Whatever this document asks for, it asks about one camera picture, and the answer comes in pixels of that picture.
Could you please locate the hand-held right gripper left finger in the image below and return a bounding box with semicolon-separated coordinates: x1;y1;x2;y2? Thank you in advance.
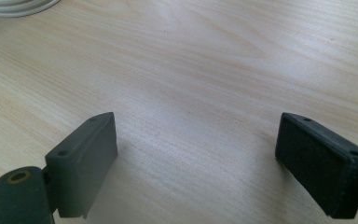
44;111;119;219

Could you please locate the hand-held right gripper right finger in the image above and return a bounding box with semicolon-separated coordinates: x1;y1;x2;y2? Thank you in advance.
274;112;358;220

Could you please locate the white plate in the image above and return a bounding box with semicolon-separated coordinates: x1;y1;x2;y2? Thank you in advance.
0;0;62;19

